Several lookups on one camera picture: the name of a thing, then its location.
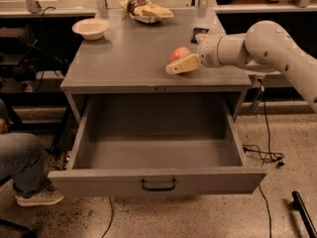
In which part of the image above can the black cable left shelf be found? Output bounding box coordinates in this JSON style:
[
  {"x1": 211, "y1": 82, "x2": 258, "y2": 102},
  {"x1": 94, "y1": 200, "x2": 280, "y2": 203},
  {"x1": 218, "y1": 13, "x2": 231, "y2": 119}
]
[{"x1": 32, "y1": 6, "x2": 57, "y2": 93}]

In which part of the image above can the open grey top drawer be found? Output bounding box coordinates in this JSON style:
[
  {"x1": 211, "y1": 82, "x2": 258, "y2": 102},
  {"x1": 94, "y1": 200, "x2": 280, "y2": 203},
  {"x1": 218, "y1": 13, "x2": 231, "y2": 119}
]
[{"x1": 49, "y1": 93, "x2": 265, "y2": 197}]

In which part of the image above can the dark machinery left shelf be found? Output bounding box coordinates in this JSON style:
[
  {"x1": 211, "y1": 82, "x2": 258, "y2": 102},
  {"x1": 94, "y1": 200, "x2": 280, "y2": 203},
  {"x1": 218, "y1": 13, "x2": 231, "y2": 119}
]
[{"x1": 0, "y1": 27, "x2": 42, "y2": 82}]

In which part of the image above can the black cable on floor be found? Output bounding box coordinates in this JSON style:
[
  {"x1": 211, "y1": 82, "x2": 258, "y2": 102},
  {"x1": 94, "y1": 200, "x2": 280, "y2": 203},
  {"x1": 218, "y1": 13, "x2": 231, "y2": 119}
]
[{"x1": 242, "y1": 79, "x2": 285, "y2": 238}]

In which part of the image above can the grey metal cabinet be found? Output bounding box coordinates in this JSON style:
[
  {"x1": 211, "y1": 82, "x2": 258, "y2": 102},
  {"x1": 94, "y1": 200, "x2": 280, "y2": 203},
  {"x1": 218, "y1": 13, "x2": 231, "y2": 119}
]
[{"x1": 61, "y1": 7, "x2": 251, "y2": 120}]

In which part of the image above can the white bowl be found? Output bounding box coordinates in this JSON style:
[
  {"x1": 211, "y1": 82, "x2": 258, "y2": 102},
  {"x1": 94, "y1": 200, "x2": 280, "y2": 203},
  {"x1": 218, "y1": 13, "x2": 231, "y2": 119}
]
[{"x1": 72, "y1": 18, "x2": 109, "y2": 41}]

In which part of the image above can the dark blue snack packet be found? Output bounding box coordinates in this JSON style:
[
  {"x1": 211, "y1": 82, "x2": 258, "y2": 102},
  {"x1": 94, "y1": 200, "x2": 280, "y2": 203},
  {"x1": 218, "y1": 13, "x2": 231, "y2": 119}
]
[{"x1": 191, "y1": 28, "x2": 209, "y2": 44}]

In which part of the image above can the crumpled chip bag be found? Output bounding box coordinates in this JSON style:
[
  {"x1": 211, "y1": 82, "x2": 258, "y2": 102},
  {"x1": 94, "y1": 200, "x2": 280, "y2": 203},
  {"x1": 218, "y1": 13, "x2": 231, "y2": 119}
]
[{"x1": 119, "y1": 0, "x2": 173, "y2": 24}]

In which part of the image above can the person leg in jeans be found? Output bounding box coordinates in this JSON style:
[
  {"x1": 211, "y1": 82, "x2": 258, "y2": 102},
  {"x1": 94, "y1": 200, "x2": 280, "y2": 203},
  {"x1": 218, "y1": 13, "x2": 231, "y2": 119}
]
[{"x1": 0, "y1": 100, "x2": 46, "y2": 198}]

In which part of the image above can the black drawer handle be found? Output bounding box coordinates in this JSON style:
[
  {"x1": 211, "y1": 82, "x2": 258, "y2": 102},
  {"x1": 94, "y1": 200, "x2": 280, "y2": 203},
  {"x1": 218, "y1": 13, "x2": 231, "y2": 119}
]
[{"x1": 141, "y1": 178, "x2": 176, "y2": 192}]

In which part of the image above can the black pole on floor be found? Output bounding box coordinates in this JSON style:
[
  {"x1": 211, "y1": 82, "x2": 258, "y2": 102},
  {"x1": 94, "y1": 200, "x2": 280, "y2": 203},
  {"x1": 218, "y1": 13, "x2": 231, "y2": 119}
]
[{"x1": 291, "y1": 190, "x2": 317, "y2": 238}]

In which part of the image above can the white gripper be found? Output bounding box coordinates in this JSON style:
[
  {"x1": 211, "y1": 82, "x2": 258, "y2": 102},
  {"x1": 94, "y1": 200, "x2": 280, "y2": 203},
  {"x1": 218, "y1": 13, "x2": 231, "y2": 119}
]
[{"x1": 165, "y1": 34, "x2": 221, "y2": 74}]

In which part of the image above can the red apple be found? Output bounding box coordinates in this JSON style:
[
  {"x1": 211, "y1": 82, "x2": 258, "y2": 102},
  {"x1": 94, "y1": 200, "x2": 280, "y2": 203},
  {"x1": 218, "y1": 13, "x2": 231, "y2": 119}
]
[{"x1": 168, "y1": 47, "x2": 190, "y2": 63}]

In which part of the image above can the black cable under drawer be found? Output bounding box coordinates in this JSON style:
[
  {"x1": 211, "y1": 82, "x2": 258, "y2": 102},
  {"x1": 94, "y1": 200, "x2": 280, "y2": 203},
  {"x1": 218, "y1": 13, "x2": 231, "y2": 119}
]
[{"x1": 100, "y1": 196, "x2": 115, "y2": 238}]

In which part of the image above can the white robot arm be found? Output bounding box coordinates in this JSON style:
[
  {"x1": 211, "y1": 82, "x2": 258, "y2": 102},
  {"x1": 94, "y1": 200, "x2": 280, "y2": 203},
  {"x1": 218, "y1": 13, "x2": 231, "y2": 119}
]
[{"x1": 165, "y1": 21, "x2": 317, "y2": 112}]

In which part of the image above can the white sneaker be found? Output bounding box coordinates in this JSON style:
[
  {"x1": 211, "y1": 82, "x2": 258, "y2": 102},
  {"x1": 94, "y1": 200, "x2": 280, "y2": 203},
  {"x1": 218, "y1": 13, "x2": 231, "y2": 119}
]
[{"x1": 16, "y1": 186, "x2": 63, "y2": 207}]

